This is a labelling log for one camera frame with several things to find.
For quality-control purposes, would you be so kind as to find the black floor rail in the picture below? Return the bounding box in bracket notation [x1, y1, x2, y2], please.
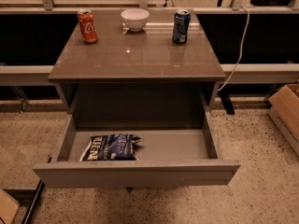
[5, 180, 45, 224]

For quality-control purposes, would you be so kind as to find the blue soda can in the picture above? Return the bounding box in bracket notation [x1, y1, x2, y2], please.
[172, 9, 191, 44]

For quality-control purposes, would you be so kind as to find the white cable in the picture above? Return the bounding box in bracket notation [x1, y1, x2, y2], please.
[217, 6, 251, 92]

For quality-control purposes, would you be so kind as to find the white bowl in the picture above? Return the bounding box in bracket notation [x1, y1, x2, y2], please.
[121, 8, 150, 32]

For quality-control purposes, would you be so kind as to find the blue chip bag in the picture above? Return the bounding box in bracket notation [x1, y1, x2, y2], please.
[79, 133, 142, 161]

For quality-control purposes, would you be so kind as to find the grey open top drawer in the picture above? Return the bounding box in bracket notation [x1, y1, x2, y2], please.
[32, 87, 242, 189]

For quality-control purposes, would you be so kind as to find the wooden board corner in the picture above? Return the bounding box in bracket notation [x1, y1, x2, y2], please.
[0, 189, 20, 224]

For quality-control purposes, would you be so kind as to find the grey cabinet counter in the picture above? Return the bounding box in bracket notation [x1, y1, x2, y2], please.
[49, 8, 225, 102]

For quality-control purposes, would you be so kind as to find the red soda can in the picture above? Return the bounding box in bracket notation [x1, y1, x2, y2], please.
[77, 9, 98, 44]

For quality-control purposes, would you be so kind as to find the cardboard box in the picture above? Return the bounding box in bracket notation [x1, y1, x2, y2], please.
[268, 84, 299, 156]

